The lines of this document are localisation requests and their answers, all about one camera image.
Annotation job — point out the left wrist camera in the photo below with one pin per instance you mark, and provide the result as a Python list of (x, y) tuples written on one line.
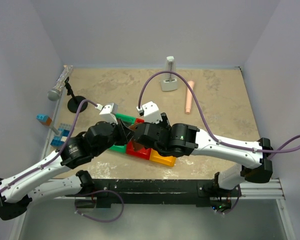
[(108, 113)]

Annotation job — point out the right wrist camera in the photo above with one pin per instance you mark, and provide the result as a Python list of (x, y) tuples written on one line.
[(150, 112)]

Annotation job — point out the black microphone stand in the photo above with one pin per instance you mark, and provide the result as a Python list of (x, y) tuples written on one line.
[(74, 102)]

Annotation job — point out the white metronome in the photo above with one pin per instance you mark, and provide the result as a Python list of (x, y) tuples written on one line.
[(169, 82)]

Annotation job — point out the yellow plastic bin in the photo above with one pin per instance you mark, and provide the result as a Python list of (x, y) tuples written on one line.
[(164, 160)]

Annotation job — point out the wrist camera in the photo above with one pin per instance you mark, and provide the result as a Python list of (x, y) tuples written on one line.
[(108, 113), (150, 112)]

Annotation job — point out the red plastic bin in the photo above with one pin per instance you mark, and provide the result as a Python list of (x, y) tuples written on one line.
[(143, 153)]

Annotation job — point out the green plastic bin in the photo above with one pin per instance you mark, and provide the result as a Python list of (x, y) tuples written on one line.
[(128, 121)]

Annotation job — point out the blue toy brick stack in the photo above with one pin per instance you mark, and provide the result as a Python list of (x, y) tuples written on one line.
[(59, 139)]

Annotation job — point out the blue orange toy block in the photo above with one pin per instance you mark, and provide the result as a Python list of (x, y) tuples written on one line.
[(44, 119)]

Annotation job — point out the silver glitter microphone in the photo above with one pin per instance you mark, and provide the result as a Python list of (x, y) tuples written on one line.
[(55, 93)]

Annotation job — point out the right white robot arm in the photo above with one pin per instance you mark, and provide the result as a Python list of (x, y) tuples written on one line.
[(180, 139)]

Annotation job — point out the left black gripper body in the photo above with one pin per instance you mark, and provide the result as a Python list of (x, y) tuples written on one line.
[(120, 131)]

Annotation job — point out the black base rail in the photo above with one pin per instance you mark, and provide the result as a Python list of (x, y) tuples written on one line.
[(198, 192)]

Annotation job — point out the pink toy microphone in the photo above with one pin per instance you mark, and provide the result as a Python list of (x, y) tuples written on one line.
[(189, 97)]

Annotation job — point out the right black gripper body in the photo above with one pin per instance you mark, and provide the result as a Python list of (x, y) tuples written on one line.
[(140, 134)]

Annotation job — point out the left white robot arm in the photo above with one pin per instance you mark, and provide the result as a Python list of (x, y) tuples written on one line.
[(36, 183)]

